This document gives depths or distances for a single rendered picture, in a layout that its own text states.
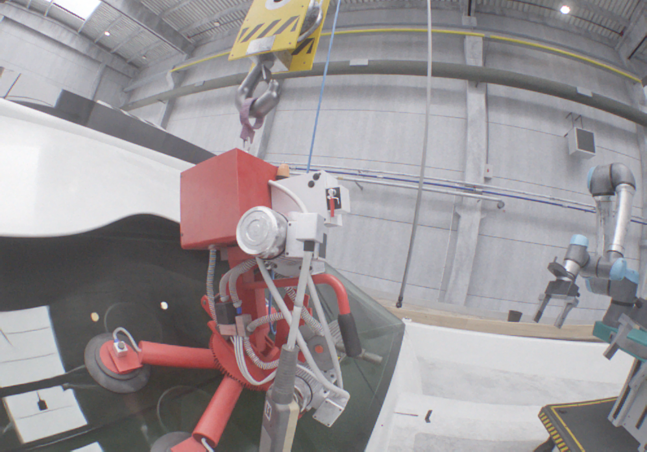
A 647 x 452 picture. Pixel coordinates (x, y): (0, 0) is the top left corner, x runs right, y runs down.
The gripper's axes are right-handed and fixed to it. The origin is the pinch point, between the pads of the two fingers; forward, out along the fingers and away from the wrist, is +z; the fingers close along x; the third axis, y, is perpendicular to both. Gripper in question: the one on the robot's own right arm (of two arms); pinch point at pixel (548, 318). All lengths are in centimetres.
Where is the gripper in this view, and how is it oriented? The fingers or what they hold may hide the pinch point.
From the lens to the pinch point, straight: 100.8
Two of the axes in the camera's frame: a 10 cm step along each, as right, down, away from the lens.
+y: 8.0, 5.4, -2.6
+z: -5.7, 8.2, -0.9
